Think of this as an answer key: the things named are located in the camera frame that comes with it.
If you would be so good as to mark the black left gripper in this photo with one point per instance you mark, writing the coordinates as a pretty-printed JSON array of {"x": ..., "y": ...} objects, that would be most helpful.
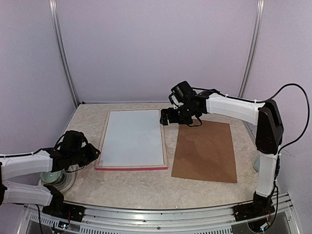
[{"x": 92, "y": 155}]

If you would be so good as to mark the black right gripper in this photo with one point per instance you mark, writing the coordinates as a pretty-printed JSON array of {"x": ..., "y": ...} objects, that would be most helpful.
[{"x": 171, "y": 119}]

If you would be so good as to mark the brown cardboard backing board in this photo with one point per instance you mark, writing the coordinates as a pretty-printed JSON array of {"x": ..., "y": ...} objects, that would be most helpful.
[{"x": 205, "y": 153}]

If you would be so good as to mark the pink wooden picture frame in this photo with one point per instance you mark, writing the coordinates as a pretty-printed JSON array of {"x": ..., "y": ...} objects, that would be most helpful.
[{"x": 104, "y": 136}]

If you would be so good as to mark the dark landscape photo print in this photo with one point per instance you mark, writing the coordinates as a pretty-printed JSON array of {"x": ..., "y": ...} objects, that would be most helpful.
[{"x": 134, "y": 136}]

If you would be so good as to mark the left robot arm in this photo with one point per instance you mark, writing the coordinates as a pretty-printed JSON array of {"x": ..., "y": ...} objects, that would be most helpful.
[{"x": 71, "y": 149}]

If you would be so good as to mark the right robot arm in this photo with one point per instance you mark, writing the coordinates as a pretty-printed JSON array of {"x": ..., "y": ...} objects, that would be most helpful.
[{"x": 188, "y": 102}]

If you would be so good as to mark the green ceramic bowl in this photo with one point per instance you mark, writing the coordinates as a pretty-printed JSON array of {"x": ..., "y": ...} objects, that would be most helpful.
[{"x": 51, "y": 177}]

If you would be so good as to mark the light blue ceramic mug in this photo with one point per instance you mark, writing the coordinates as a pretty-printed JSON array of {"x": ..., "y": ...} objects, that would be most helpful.
[{"x": 256, "y": 164}]

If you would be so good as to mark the aluminium front rail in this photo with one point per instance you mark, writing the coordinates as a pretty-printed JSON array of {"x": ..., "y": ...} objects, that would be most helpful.
[{"x": 210, "y": 220}]

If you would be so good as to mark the right aluminium corner post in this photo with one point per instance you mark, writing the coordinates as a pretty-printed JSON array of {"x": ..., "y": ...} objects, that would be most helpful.
[{"x": 253, "y": 47}]

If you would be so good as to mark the aluminium corner post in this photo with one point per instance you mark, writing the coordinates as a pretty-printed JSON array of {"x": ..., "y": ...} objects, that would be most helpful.
[
  {"x": 61, "y": 50},
  {"x": 253, "y": 47}
]

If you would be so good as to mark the left aluminium corner post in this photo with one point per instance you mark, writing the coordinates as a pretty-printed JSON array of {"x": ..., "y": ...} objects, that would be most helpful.
[{"x": 61, "y": 50}]

